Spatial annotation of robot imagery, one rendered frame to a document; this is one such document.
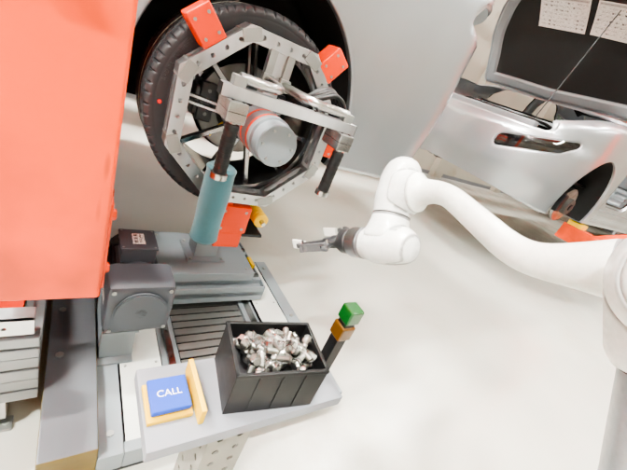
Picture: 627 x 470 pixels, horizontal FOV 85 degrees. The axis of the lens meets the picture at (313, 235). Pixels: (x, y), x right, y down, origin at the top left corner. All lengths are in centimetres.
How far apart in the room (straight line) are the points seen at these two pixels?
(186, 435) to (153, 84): 89
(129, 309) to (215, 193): 40
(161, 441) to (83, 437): 40
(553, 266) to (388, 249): 34
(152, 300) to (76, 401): 31
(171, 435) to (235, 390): 13
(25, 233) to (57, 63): 29
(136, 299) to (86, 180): 46
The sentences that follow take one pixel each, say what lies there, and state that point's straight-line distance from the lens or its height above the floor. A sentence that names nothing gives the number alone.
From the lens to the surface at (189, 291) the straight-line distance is 146.
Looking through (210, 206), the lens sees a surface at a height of 62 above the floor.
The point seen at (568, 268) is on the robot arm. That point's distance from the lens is 70.
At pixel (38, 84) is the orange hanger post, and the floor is 92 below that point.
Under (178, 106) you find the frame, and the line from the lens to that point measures 108.
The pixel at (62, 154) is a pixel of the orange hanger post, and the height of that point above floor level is 83.
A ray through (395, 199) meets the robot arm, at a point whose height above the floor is 88.
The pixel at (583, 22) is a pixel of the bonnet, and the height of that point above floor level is 224.
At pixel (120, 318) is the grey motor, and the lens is 111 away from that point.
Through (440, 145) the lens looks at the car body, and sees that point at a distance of 356.
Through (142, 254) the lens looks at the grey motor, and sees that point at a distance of 118.
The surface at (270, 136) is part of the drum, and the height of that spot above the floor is 87.
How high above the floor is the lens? 109
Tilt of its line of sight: 25 degrees down
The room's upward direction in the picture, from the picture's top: 23 degrees clockwise
